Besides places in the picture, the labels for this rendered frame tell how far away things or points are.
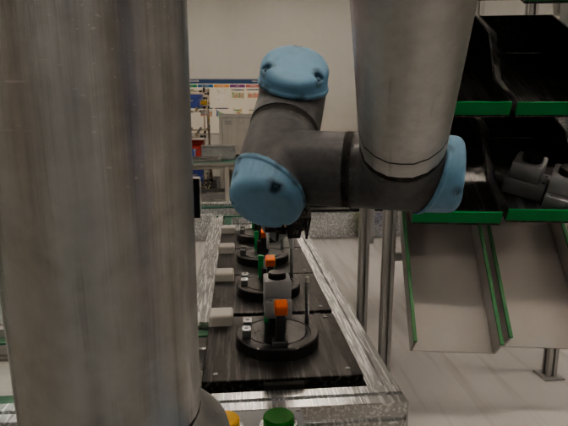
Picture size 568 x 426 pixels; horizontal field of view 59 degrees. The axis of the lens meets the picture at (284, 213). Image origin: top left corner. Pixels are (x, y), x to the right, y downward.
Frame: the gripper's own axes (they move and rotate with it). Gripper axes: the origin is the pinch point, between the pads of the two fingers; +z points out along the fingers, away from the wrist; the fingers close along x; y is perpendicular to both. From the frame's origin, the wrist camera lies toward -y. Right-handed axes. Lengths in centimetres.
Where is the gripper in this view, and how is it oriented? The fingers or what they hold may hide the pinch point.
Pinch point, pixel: (276, 231)
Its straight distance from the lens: 82.5
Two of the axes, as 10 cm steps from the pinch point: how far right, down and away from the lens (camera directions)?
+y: 0.7, 8.1, -5.8
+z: -0.6, 5.9, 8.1
